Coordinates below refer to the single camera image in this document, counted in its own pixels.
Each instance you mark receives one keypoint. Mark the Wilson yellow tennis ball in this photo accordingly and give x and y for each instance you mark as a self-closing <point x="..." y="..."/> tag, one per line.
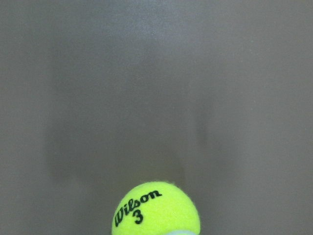
<point x="156" y="208"/>

